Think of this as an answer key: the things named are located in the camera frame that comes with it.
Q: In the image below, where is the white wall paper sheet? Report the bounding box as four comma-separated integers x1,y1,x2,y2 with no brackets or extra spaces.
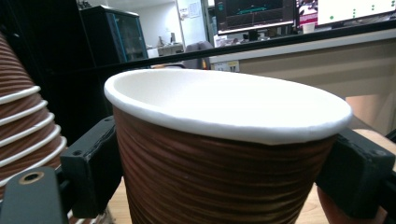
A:
186,1,203,20

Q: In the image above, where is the stack of brown paper cups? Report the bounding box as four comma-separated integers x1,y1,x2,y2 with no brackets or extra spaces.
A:
0,31,114,224

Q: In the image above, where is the black glass-door cabinet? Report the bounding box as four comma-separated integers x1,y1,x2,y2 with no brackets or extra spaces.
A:
79,5,149,68

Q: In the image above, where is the bright computer monitor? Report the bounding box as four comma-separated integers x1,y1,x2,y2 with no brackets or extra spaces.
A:
297,0,396,28

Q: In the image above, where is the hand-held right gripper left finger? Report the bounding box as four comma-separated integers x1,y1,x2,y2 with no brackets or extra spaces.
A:
60,115,124,219

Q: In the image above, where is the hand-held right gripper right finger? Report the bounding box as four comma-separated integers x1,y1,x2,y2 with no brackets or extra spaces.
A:
315,128,396,219

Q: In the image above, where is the small white cup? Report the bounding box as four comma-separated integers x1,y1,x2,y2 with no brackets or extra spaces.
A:
302,21,317,35

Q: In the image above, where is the single brown paper cup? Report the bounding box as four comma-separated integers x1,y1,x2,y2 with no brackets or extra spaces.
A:
104,67,354,224

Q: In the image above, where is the grey office chair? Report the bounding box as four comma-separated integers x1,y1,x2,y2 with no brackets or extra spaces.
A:
181,40,215,70

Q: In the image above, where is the beige counter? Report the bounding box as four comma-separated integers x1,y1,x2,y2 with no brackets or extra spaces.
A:
209,28,396,135

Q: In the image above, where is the dark computer monitor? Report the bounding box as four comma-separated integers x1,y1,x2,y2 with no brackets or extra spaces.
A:
214,0,297,35

